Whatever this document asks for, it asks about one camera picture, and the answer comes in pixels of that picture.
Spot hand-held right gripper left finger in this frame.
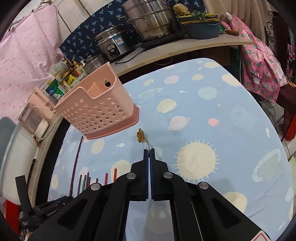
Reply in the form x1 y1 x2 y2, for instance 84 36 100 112
29 149 149 241

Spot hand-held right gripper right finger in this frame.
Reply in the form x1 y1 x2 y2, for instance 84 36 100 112
150 148 271 241

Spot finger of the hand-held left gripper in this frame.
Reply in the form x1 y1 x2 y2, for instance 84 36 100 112
36 200 74 221
49 195 75 207

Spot dark red chopstick silver band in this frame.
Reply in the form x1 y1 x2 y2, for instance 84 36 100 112
69 136 84 197

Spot row of coloured chopsticks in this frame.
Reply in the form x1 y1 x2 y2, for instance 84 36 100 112
77 168 117 194

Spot gold flower handle spoon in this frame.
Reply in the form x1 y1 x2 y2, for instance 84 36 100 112
135 128 153 151

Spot pink perforated plastic utensil basket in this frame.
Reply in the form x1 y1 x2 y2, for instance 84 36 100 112
54 62 140 140

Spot red plastic container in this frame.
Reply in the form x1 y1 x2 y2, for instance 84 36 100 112
4 199 23 230

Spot white plastic storage box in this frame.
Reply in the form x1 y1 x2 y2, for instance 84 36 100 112
0 117 41 207

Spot light blue planet print cloth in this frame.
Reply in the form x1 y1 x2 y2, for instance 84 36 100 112
47 57 295 241

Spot pink storage box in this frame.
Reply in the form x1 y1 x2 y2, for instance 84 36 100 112
27 87 56 121

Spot small steel pot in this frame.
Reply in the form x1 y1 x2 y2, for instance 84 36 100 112
83 54 107 75

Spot group of condiment bottles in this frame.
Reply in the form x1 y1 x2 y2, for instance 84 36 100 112
50 58 89 90

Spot black induction cooker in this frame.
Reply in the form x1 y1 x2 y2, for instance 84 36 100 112
140 32 186 49

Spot silver rice cooker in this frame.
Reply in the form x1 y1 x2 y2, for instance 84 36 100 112
95 24 133 62

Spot pink dotted curtain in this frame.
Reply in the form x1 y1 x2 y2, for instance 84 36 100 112
0 2 68 124

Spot red plastic stool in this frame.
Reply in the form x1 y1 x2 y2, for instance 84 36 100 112
276 85 296 142

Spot blue plastic basin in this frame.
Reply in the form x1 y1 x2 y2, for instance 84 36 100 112
179 20 221 39

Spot pink pineapple print cloth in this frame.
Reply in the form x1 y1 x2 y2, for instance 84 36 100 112
221 14 287 104

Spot large steel steamer pot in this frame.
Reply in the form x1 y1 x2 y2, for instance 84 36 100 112
121 0 178 42

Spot navy floral cloth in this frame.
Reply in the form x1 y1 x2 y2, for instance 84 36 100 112
59 0 207 62

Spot stack of yellow green trays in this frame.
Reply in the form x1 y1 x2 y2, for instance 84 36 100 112
177 10 221 25

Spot tan round sponge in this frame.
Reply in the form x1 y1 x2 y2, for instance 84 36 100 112
173 3 188 16

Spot hanging clothes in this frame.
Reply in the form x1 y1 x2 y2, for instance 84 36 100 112
285 35 296 87

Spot black metal rack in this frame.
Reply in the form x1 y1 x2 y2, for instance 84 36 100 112
264 20 278 47

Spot beige curtain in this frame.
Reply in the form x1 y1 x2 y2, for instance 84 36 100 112
203 0 278 42

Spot black power cable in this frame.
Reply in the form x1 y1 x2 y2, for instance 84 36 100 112
114 47 172 66

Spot white cord switch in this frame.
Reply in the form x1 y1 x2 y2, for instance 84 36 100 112
219 0 233 21

